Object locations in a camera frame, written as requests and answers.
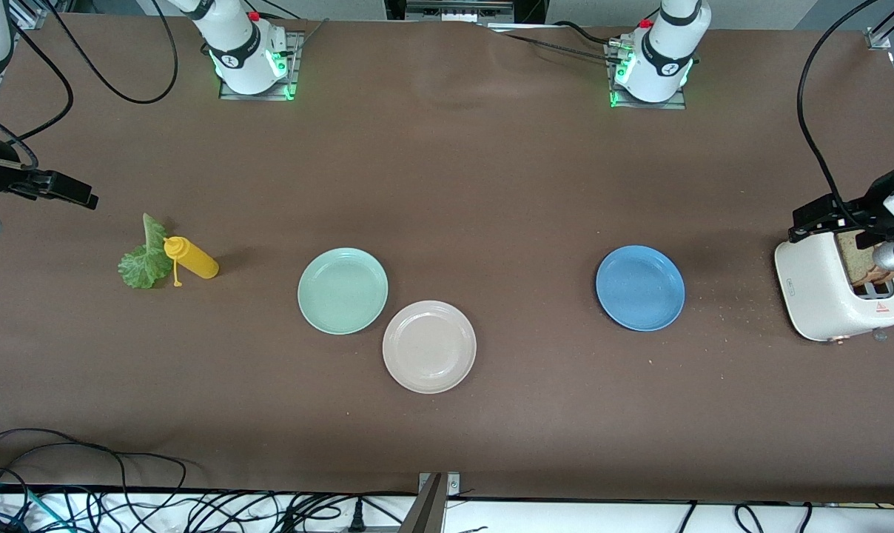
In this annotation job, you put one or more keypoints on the brown table mat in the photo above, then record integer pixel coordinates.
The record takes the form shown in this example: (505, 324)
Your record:
(447, 185)

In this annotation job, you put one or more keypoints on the black power plug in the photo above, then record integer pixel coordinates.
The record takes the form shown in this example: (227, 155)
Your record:
(357, 518)

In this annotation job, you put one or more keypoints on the silver mounting bracket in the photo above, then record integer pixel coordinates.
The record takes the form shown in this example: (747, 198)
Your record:
(453, 483)

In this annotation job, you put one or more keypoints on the green lettuce leaf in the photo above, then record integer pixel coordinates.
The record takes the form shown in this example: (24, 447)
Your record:
(142, 266)

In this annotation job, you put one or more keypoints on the aluminium frame profile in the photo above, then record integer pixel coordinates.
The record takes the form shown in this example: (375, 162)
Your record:
(40, 13)

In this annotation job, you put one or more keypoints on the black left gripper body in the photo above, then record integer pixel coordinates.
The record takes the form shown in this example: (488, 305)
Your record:
(871, 199)

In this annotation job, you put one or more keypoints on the mint green plate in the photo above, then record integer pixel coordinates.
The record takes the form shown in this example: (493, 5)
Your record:
(342, 291)

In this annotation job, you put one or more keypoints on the yellow squeeze bottle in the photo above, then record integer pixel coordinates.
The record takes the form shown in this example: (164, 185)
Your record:
(195, 260)

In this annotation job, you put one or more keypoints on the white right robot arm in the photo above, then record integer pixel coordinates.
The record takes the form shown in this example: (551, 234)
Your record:
(243, 52)

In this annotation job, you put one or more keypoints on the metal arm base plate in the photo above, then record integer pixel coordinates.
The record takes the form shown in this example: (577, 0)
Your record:
(293, 74)
(680, 102)

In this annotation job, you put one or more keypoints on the aluminium profile bar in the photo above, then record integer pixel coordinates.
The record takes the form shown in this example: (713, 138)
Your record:
(425, 511)

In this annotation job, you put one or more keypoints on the white toaster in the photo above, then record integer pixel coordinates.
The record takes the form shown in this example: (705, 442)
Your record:
(813, 289)

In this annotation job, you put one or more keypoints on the grey control box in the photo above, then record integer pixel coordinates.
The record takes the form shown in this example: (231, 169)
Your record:
(458, 11)

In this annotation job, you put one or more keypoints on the blue plate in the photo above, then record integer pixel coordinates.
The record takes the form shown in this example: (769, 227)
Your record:
(639, 289)

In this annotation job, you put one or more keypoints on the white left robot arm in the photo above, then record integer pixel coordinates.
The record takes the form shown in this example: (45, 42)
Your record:
(665, 44)

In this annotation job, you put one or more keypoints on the silver corner bracket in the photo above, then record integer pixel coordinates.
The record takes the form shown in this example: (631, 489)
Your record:
(878, 38)

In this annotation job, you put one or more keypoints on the beige plate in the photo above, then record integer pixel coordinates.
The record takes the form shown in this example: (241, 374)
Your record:
(429, 346)

